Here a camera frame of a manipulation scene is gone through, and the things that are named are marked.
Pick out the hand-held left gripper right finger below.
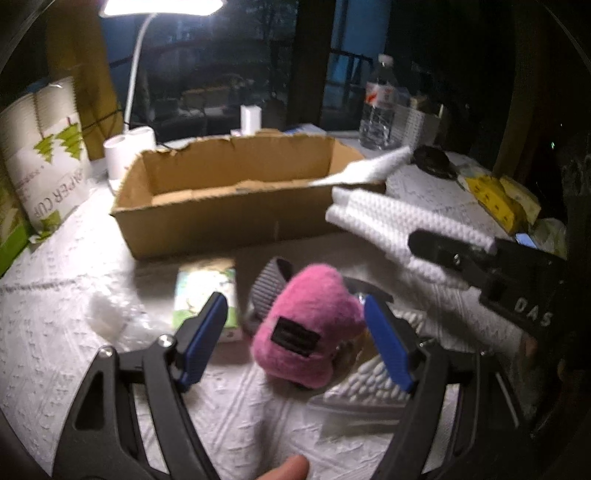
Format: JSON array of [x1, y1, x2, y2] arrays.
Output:
[[362, 295, 525, 480]]

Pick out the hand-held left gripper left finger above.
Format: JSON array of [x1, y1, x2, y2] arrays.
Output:
[[53, 292, 229, 480]]

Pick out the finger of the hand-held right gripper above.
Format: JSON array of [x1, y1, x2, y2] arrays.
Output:
[[409, 229, 499, 289]]

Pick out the white waffle towel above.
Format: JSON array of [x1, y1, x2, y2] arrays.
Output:
[[307, 147, 497, 289]]

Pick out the cardboard box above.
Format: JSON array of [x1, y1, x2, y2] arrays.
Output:
[[110, 130, 386, 260]]

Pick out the person's left hand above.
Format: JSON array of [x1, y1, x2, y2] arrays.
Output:
[[256, 455, 310, 480]]

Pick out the green tissue pack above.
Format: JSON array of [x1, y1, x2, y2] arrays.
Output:
[[173, 265, 241, 343]]

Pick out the yellow packets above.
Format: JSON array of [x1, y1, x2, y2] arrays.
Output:
[[465, 175, 542, 234]]

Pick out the grey ribbed sock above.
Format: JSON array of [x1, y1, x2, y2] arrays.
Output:
[[245, 257, 296, 333]]

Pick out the black round object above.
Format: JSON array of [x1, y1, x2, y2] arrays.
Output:
[[413, 145, 459, 180]]

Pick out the white basket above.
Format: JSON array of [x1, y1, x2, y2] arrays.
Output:
[[405, 108, 445, 147]]

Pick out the clear water bottle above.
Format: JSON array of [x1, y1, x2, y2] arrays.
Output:
[[359, 54, 400, 151]]

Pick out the white paper roll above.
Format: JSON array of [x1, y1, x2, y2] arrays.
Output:
[[124, 127, 158, 151], [104, 135, 141, 182]]

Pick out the green carton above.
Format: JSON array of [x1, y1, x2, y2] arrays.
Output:
[[0, 175, 33, 278]]

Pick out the small white box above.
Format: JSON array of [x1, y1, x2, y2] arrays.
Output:
[[240, 105, 263, 136]]

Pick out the paper cup package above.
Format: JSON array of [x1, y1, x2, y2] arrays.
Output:
[[0, 76, 93, 241]]

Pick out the white desk lamp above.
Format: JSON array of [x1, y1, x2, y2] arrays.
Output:
[[99, 0, 227, 132]]

